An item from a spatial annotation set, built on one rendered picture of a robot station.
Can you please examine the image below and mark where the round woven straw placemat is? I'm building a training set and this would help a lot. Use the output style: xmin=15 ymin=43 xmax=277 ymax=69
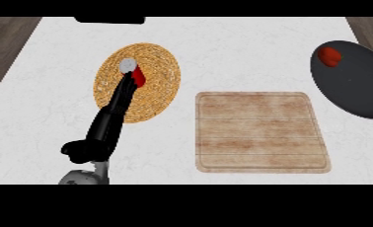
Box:
xmin=92 ymin=42 xmax=183 ymax=124

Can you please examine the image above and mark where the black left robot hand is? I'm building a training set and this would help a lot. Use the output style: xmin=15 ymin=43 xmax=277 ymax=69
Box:
xmin=61 ymin=71 xmax=140 ymax=165

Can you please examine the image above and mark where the wooden cutting board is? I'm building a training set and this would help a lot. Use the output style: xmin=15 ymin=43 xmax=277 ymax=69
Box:
xmin=193 ymin=91 xmax=332 ymax=174

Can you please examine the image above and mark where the red can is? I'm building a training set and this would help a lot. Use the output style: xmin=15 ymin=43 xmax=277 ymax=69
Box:
xmin=118 ymin=57 xmax=149 ymax=89

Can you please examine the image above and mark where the black appliance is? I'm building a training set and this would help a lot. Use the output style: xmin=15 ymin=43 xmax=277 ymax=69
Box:
xmin=72 ymin=16 xmax=148 ymax=26

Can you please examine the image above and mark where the dark grey pan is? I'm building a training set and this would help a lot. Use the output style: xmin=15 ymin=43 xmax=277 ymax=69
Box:
xmin=310 ymin=39 xmax=373 ymax=119

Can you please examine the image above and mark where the red bell pepper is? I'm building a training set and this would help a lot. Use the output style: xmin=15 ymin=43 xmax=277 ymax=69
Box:
xmin=317 ymin=46 xmax=344 ymax=68

